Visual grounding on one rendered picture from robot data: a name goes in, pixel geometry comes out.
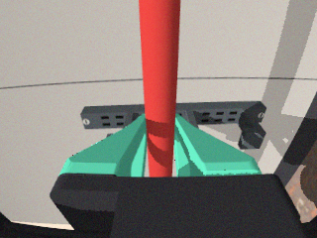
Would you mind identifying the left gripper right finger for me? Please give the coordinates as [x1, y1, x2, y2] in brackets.
[174, 113, 262, 177]

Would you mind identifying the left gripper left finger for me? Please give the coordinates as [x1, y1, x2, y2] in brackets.
[60, 114, 147, 177]

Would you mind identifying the red metal bar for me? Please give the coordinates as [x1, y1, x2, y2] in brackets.
[139, 0, 180, 177]

